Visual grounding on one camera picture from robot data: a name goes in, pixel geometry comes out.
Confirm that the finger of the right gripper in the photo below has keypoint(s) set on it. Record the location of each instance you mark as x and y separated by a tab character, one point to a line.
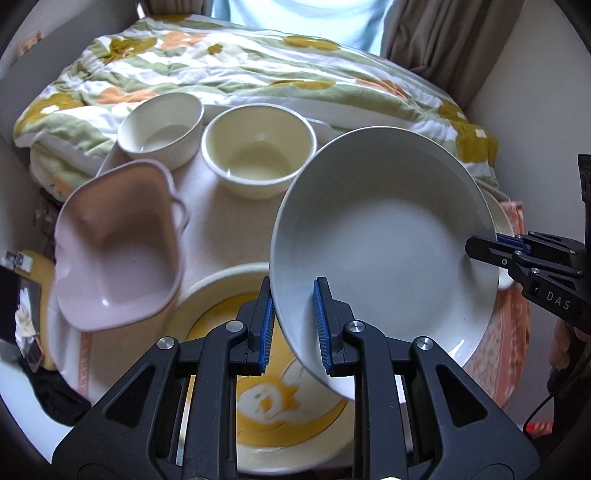
498	252
542	245

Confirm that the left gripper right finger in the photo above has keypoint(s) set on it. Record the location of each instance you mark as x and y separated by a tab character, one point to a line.
418	414

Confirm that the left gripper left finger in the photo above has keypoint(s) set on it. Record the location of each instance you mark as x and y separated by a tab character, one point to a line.
172	415

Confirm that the grey round plate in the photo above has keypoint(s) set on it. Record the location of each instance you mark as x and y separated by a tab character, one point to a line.
384	215

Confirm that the pink square dish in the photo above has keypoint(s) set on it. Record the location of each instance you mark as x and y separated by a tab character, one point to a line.
119	258

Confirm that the cream round bowl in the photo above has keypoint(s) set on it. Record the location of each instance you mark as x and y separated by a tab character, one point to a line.
256	151

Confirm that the white round bowl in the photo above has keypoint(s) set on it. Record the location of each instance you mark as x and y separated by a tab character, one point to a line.
166	128

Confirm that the orange patterned towel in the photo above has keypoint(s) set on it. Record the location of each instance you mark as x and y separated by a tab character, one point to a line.
498	363

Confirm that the yellow duck print plate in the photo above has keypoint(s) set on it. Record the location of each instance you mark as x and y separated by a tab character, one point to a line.
287	421

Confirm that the yellow stool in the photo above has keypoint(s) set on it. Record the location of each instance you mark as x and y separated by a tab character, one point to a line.
40	273

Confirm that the brown curtain right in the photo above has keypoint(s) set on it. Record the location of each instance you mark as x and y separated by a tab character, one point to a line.
454	44

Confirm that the light blue cloth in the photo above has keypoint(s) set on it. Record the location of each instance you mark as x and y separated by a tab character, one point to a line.
354	23

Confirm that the floral green striped duvet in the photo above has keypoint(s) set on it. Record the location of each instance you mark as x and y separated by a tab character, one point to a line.
70	124

